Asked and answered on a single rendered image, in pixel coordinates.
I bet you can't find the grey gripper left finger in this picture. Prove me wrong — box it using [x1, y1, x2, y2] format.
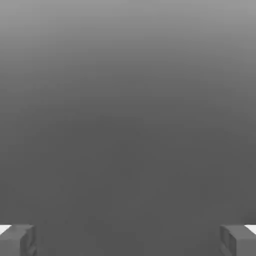
[0, 223, 38, 256]

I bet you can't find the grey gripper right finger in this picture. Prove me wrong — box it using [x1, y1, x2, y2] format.
[219, 223, 256, 256]

